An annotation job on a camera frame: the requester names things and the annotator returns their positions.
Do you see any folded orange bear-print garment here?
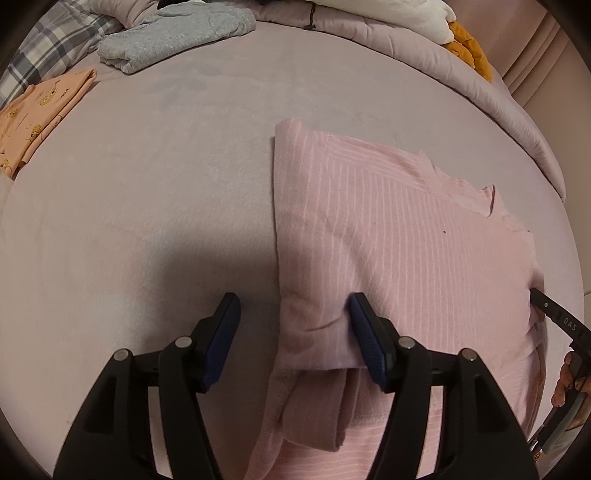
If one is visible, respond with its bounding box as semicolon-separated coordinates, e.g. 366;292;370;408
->
0;68;99;181

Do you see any person's right hand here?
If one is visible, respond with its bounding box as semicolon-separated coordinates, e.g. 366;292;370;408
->
551;352;580;409

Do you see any grey quilted duvet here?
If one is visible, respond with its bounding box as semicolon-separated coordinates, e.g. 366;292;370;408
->
115;0;568;204

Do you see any folded blue-grey garment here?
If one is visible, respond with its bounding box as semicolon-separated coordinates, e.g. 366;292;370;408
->
98;4;257;75

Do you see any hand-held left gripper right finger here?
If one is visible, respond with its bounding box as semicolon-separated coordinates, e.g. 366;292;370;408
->
347;292;540;480

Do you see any pink curtain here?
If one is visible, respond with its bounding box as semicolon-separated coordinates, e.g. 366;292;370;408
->
489;9;591;121

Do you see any white goose plush toy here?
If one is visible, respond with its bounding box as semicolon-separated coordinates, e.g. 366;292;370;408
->
314;0;495;83

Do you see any pink striped long-sleeve shirt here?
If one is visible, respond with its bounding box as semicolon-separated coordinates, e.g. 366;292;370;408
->
245;117;548;480

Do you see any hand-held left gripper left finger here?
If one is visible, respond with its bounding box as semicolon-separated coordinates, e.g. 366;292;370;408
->
54;292;242;480

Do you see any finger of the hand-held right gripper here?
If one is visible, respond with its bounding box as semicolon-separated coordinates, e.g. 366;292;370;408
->
530;287;591;354

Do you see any grey plaid quilt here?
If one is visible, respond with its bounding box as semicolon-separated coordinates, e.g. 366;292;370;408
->
0;11;125;109

